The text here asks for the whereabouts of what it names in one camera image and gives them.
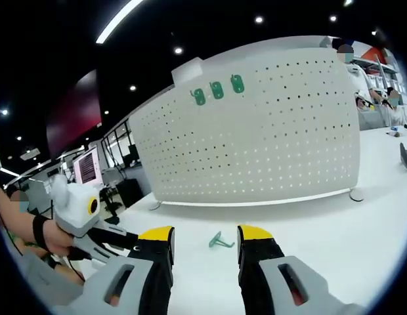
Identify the round ceiling spotlights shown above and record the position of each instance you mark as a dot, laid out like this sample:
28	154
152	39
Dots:
258	19

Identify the person's left hand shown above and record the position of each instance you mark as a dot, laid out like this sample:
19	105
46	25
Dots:
57	238

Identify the white storage shelf unit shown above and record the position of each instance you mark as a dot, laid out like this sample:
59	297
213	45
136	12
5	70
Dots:
387	69

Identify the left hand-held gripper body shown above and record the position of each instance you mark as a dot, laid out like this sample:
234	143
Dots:
77	206

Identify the white rectangular box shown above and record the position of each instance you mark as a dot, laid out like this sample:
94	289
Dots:
187	70

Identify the black office chair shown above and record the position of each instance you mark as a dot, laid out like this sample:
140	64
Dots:
128	193

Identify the pink screen monitor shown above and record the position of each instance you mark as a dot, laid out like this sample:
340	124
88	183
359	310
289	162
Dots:
87	167

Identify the dark red wall panel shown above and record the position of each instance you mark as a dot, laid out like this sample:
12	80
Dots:
73	115

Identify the black computer monitor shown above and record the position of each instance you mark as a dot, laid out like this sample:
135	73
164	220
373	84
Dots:
133	153

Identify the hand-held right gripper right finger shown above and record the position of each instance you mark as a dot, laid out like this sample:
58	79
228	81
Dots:
305	282

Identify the black curved object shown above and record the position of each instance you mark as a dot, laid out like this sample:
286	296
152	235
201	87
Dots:
405	157

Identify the white perforated mounting plate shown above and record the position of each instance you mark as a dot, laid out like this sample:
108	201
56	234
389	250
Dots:
256	141

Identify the black wrist band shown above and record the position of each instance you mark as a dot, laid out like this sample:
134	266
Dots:
39	233

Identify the green metal hook assembly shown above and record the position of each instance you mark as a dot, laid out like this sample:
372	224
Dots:
200	96
220	243
237	83
217	90

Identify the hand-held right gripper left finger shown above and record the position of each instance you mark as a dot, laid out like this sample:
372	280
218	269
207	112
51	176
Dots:
118	285

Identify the long ceiling light strip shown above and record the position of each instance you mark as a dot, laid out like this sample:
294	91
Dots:
118	19

